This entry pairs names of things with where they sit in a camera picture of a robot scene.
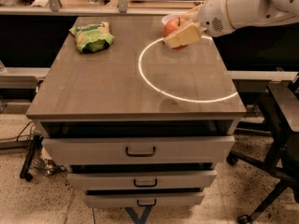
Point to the black office chair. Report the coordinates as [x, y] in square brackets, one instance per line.
[280, 109]

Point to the middle grey drawer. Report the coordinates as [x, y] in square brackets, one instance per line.
[155, 180]

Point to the bottom grey drawer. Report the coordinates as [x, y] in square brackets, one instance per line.
[143, 200]

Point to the grey drawer cabinet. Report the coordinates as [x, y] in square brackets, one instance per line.
[137, 88]

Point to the black wheeled stand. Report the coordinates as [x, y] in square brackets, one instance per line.
[34, 144]

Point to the red orange apple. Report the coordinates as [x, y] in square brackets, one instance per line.
[172, 26]

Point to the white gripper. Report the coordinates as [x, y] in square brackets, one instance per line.
[213, 16]

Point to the green snack bag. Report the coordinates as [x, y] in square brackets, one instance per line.
[92, 37]

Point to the grey drawer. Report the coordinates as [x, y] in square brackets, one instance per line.
[143, 200]
[154, 150]
[155, 180]

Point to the white ceramic bowl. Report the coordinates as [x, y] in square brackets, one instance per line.
[173, 19]

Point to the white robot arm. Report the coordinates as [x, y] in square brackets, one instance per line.
[259, 13]

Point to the top grey drawer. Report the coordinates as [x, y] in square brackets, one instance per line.
[154, 150]

